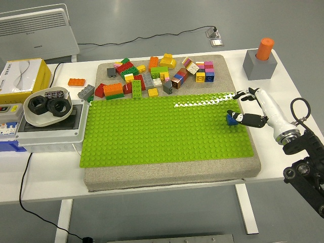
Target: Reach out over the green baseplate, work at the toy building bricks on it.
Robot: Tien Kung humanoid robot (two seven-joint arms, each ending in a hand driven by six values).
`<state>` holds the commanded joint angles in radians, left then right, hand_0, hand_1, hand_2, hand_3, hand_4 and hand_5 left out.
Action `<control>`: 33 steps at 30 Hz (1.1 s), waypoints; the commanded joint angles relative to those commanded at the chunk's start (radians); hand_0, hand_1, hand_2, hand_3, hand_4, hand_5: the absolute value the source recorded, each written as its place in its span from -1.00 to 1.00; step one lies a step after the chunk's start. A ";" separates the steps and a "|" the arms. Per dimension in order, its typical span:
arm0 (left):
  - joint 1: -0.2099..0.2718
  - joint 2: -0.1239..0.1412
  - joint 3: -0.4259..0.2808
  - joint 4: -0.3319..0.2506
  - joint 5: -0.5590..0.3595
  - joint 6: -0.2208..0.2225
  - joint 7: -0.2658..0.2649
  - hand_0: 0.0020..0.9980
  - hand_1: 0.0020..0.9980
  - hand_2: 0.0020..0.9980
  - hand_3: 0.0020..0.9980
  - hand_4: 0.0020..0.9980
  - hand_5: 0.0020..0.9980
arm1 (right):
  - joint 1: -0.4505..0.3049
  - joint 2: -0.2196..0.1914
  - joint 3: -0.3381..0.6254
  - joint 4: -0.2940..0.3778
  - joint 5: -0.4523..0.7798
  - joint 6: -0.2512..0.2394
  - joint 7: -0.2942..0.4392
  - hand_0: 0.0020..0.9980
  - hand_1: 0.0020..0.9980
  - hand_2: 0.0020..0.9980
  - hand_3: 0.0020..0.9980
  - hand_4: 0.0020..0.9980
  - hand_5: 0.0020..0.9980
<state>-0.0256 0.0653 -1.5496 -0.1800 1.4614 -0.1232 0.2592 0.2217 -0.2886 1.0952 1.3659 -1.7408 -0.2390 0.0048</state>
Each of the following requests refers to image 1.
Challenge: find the grey-brown foam mat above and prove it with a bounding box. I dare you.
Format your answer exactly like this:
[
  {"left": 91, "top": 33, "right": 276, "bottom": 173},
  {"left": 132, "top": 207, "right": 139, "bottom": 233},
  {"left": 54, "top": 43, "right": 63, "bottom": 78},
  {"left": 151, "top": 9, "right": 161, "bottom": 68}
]
[{"left": 83, "top": 54, "right": 262, "bottom": 192}]

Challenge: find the grey electrical enclosure box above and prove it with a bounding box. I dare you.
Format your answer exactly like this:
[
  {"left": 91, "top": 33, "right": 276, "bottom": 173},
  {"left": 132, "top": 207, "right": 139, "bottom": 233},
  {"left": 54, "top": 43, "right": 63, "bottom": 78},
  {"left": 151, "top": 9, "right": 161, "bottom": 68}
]
[{"left": 15, "top": 99, "right": 90, "bottom": 153}]

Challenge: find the grey circuit breaker unit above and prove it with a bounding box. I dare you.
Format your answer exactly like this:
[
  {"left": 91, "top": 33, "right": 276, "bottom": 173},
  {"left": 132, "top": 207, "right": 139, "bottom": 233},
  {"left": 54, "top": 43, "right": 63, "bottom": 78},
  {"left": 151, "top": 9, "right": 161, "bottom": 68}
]
[{"left": 0, "top": 103, "right": 24, "bottom": 139}]

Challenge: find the white table leg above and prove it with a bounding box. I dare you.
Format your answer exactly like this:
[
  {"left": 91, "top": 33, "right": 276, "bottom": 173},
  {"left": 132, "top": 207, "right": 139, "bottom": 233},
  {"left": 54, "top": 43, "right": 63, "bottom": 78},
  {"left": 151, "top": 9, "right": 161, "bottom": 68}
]
[
  {"left": 54, "top": 198, "right": 73, "bottom": 243},
  {"left": 234, "top": 183, "right": 259, "bottom": 235}
]

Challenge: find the white panel heater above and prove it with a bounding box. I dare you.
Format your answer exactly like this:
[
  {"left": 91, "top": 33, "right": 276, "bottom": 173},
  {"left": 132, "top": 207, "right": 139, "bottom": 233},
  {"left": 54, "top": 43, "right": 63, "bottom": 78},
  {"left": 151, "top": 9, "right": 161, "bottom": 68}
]
[{"left": 0, "top": 3, "right": 80, "bottom": 63}]

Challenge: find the black power cable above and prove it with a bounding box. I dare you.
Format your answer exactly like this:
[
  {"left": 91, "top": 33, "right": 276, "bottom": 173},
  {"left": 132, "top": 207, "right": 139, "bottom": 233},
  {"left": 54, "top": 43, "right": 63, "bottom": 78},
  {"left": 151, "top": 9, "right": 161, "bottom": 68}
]
[
  {"left": 77, "top": 25, "right": 216, "bottom": 47},
  {"left": 50, "top": 62, "right": 64, "bottom": 88},
  {"left": 19, "top": 152, "right": 88, "bottom": 241}
]

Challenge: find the red long brick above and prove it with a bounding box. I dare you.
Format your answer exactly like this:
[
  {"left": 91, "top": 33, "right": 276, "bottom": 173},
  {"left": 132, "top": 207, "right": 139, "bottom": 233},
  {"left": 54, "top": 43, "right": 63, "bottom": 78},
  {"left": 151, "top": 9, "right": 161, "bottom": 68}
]
[{"left": 115, "top": 61, "right": 135, "bottom": 74}]

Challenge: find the lime green wide brick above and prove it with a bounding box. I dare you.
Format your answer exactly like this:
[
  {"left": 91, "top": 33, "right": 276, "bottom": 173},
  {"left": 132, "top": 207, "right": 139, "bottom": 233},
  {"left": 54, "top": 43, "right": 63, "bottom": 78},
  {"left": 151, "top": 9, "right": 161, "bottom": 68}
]
[{"left": 150, "top": 66, "right": 169, "bottom": 79}]

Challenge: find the orange cylinder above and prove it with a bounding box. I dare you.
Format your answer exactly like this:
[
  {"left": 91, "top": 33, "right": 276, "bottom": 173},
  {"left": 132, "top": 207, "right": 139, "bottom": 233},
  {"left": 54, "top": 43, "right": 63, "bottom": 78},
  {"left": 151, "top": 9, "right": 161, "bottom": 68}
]
[{"left": 255, "top": 37, "right": 275, "bottom": 61}]

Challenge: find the yellow black pink brick stack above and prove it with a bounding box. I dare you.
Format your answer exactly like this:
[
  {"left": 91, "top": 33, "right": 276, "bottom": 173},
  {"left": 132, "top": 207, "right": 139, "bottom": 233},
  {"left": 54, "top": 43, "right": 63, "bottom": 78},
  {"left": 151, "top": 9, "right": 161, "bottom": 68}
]
[{"left": 195, "top": 61, "right": 206, "bottom": 83}]

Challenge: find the grey long brick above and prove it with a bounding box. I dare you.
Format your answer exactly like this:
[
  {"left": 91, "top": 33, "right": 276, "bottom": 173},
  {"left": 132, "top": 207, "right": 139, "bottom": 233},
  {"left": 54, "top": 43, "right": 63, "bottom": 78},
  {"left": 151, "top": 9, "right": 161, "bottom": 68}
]
[
  {"left": 141, "top": 72, "right": 154, "bottom": 90},
  {"left": 77, "top": 84, "right": 95, "bottom": 100}
]

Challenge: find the lime green long brick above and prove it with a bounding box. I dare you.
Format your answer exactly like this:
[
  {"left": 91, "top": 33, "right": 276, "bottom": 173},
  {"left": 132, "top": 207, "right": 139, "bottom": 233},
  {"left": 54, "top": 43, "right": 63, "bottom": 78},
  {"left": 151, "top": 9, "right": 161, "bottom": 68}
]
[{"left": 131, "top": 79, "right": 143, "bottom": 99}]

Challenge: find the large black hex nut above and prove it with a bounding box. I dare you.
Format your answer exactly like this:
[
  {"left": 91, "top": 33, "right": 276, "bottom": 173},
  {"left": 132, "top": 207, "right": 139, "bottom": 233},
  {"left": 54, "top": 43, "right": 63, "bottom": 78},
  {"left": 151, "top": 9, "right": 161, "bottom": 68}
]
[
  {"left": 27, "top": 95, "right": 49, "bottom": 116},
  {"left": 47, "top": 98, "right": 70, "bottom": 117}
]

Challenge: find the yellow arch brick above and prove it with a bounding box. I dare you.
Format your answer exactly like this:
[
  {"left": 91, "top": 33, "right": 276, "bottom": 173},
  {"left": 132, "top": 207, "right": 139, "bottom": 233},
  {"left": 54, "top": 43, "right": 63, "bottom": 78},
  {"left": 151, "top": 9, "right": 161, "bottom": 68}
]
[{"left": 158, "top": 53, "right": 177, "bottom": 69}]

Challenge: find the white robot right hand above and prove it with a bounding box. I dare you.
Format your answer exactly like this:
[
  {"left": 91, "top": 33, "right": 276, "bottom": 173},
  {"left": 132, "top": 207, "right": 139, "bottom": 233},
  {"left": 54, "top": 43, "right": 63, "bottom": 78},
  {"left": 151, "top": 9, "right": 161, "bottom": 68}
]
[{"left": 226, "top": 87, "right": 296, "bottom": 141}]

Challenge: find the white shallow bowl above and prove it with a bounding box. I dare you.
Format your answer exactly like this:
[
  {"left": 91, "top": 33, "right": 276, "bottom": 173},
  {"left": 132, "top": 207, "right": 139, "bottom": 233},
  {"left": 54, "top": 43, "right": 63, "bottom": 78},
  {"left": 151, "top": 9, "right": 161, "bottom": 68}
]
[{"left": 23, "top": 86, "right": 73, "bottom": 128}]

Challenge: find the blue magenta pink brick stack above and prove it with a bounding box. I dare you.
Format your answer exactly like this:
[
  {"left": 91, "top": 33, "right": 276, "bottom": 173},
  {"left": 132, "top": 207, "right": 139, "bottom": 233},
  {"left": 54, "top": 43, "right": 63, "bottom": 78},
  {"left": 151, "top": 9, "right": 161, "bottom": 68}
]
[{"left": 204, "top": 60, "right": 215, "bottom": 83}]

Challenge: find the open metal floor socket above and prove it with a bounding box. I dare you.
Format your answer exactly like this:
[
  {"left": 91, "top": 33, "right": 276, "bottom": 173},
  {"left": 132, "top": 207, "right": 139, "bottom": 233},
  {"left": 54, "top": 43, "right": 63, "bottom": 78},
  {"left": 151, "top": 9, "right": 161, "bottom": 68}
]
[{"left": 205, "top": 25, "right": 222, "bottom": 39}]

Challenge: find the orange flat long brick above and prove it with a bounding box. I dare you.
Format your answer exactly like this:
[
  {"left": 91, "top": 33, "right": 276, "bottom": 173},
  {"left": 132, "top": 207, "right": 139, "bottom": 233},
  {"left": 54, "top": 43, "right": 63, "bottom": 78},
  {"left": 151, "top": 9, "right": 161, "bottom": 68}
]
[{"left": 67, "top": 77, "right": 86, "bottom": 87}]

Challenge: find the red sloped brick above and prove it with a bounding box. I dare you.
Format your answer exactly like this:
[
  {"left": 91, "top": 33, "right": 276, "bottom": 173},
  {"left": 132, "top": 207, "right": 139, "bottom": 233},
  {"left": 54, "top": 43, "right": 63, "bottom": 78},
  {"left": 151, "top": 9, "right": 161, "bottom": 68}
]
[{"left": 94, "top": 83, "right": 106, "bottom": 98}]

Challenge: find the pink white brown brick stack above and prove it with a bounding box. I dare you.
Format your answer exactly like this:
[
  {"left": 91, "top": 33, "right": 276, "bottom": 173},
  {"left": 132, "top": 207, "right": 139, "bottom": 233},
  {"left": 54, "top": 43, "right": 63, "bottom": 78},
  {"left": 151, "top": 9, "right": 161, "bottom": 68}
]
[{"left": 182, "top": 57, "right": 200, "bottom": 75}]

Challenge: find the grey block holder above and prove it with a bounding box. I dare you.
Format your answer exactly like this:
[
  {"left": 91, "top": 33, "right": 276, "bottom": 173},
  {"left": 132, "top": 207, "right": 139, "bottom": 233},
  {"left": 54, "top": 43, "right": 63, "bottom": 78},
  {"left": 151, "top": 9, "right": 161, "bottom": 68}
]
[{"left": 242, "top": 49, "right": 277, "bottom": 81}]

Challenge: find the brown blue red brick stack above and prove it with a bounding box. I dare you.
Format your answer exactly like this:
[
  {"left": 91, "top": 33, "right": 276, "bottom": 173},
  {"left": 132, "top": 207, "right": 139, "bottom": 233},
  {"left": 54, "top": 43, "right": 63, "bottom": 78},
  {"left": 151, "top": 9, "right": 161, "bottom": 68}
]
[{"left": 171, "top": 67, "right": 189, "bottom": 90}]

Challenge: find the orange tall brick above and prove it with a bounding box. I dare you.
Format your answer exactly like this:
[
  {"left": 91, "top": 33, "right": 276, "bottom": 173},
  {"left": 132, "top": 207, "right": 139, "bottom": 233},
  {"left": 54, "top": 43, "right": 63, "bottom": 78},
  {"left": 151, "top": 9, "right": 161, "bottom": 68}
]
[{"left": 148, "top": 56, "right": 159, "bottom": 71}]

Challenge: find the blue square toy brick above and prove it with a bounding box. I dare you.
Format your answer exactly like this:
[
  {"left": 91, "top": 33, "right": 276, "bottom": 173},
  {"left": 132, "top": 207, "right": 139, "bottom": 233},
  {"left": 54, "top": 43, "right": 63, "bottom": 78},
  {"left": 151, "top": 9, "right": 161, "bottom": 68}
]
[{"left": 226, "top": 113, "right": 238, "bottom": 127}]

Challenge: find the green studded baseplate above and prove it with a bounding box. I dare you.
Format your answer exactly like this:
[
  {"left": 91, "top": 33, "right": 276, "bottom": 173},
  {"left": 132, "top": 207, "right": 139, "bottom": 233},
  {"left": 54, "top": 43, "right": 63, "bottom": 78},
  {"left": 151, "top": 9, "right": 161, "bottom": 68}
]
[{"left": 78, "top": 91, "right": 255, "bottom": 169}]

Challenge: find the yellow white tissue box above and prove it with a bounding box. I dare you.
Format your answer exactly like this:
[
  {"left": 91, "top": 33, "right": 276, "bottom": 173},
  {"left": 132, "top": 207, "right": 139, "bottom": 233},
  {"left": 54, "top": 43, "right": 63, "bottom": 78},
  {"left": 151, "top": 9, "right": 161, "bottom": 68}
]
[{"left": 0, "top": 58, "right": 53, "bottom": 104}]

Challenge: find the small purple circuit board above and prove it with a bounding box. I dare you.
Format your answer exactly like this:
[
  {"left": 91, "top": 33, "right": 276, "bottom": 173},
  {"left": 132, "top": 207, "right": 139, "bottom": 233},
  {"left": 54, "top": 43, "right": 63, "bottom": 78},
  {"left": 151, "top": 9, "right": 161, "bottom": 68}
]
[{"left": 45, "top": 90, "right": 64, "bottom": 100}]

